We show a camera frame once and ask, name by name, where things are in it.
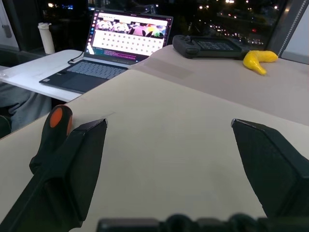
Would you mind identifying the white side table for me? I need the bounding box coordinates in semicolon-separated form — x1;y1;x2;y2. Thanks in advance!
0;49;84;102

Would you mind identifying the yellow toy banana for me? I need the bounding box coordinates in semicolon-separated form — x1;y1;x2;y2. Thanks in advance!
243;50;279;76

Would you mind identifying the black laptop cable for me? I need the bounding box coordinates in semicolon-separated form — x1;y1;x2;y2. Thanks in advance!
67;50;86;65

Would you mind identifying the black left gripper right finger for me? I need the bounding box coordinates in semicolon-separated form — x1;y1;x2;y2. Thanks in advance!
231;118;309;219

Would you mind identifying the black handheld controller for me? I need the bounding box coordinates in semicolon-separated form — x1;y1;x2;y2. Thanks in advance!
172;34;250;59

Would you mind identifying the open grey laptop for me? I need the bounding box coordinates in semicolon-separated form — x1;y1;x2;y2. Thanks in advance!
39;8;174;94

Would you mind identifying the person's grey trouser leg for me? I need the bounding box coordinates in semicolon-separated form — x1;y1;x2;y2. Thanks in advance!
0;83;53;132

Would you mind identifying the white drink bottle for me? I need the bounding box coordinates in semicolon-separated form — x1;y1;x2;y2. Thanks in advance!
38;22;56;55

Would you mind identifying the black orange handled screwdriver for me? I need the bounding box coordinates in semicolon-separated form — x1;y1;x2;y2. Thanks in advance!
28;104;74;175

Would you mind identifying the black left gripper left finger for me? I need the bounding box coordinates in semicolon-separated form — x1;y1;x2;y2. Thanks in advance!
0;118;108;232

